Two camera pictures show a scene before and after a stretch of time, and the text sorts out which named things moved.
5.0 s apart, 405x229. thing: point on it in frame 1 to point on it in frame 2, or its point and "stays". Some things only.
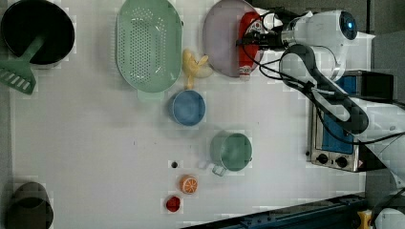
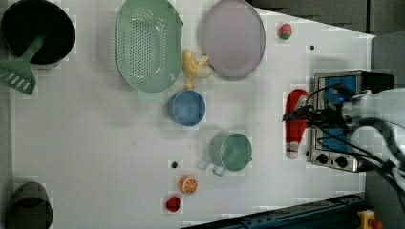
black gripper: [268, 40] to [330, 116]
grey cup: [30, 208] stays
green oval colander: [149, 46] stays
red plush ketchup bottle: [247, 57] to [294, 130]
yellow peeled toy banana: [192, 69] stays
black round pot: [22, 23] stays
